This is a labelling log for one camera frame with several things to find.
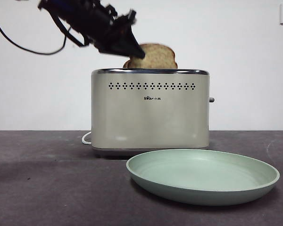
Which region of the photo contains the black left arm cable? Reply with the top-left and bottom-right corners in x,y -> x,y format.
0,10 -> 68,56

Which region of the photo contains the toasted bread slice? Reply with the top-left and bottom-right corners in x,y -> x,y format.
122,43 -> 179,69

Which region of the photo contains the pale green round plate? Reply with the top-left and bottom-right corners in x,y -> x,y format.
126,148 -> 281,207

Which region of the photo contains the white toaster power cord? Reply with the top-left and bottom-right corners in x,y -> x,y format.
81,131 -> 93,145

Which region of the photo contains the cream toaster with chrome top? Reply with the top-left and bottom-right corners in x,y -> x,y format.
91,68 -> 215,159

